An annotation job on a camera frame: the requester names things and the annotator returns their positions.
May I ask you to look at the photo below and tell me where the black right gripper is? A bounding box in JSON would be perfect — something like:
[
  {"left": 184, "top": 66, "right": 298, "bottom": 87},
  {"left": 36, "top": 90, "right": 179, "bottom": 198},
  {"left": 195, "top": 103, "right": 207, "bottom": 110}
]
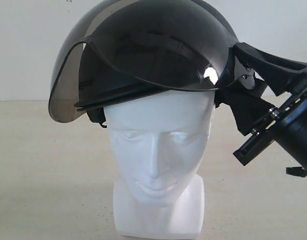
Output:
[{"left": 219, "top": 42, "right": 307, "bottom": 167}]

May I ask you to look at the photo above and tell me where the black helmet with visor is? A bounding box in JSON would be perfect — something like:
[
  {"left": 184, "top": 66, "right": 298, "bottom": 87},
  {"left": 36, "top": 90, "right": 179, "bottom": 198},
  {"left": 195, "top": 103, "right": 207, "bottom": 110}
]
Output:
[{"left": 48, "top": 0, "right": 267, "bottom": 129}]

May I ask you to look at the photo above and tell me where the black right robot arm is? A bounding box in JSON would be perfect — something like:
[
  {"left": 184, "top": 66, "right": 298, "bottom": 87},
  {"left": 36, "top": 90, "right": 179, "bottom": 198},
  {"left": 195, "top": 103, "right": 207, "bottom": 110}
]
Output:
[{"left": 220, "top": 42, "right": 307, "bottom": 178}]

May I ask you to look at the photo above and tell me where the white mannequin head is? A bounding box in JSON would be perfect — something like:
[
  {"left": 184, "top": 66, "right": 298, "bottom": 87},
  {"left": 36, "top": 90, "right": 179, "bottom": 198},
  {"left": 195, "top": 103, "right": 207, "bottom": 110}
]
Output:
[{"left": 104, "top": 91, "right": 215, "bottom": 240}]

